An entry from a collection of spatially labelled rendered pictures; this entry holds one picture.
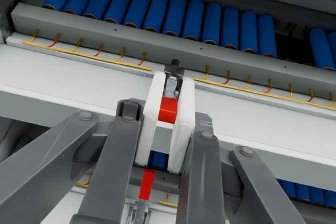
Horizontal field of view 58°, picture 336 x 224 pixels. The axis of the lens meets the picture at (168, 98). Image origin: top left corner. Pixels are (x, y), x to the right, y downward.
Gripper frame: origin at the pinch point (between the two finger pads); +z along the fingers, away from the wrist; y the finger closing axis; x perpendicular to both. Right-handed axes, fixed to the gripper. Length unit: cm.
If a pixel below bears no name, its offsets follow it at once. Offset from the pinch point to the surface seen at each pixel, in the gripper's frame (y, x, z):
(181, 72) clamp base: 0.6, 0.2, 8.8
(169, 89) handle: -0.1, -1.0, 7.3
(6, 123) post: -18.0, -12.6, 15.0
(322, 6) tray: 15.3, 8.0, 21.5
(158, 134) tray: -0.1, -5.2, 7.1
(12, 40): -15.1, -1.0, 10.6
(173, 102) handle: 0.3, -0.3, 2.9
